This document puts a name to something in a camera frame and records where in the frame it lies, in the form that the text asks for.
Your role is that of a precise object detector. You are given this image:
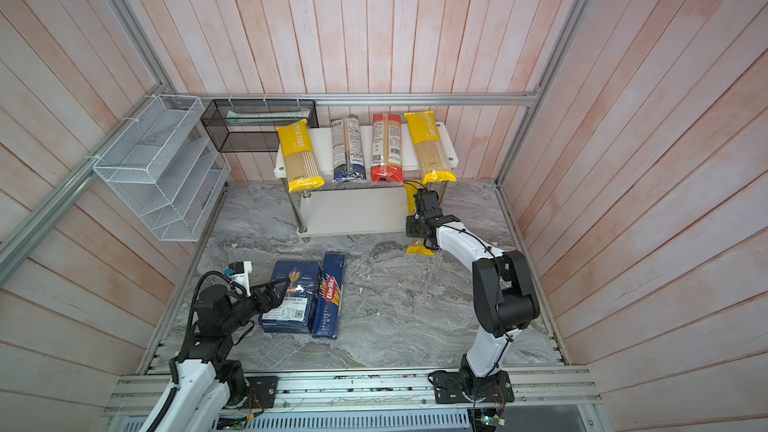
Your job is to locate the narrow blue Barilla spaghetti box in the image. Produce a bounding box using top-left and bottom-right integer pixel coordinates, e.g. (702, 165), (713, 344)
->
(311, 252), (346, 339)

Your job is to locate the black wire mesh basket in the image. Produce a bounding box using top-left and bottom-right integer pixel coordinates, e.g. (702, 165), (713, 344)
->
(201, 99), (318, 153)

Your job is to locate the white wire mesh rack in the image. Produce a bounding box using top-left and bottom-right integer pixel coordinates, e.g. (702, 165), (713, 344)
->
(94, 95), (230, 242)

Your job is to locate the red spaghetti bag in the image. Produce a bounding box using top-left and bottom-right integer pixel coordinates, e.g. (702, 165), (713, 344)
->
(371, 113), (403, 183)

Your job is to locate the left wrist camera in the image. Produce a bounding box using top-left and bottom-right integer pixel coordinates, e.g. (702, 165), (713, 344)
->
(225, 261), (252, 296)

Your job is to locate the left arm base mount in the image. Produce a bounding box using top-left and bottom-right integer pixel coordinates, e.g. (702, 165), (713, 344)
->
(226, 376), (279, 410)

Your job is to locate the wide blue Barilla pasta box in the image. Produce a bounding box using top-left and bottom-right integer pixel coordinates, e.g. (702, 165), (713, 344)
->
(259, 260), (321, 334)

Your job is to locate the yellow Pastatime spaghetti bag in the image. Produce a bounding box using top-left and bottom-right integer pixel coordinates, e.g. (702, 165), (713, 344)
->
(404, 111), (456, 183)
(276, 119), (325, 193)
(403, 182), (434, 257)

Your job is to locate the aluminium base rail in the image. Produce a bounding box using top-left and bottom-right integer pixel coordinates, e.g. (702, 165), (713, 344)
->
(104, 365), (602, 416)

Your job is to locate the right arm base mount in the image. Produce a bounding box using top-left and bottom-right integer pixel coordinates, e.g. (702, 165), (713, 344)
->
(427, 369), (515, 405)

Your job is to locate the white two-tier shelf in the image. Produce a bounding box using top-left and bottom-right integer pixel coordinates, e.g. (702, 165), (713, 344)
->
(288, 122), (459, 238)

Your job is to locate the dark blue clear spaghetti bag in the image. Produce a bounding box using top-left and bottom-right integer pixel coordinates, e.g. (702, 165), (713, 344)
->
(331, 115), (367, 182)

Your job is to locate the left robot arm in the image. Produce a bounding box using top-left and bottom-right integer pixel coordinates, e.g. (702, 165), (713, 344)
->
(141, 271), (290, 431)

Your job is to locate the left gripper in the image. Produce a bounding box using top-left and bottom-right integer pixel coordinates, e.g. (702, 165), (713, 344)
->
(221, 278), (291, 333)

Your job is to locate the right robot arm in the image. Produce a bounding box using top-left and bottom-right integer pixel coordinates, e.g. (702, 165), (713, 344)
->
(404, 182), (540, 404)

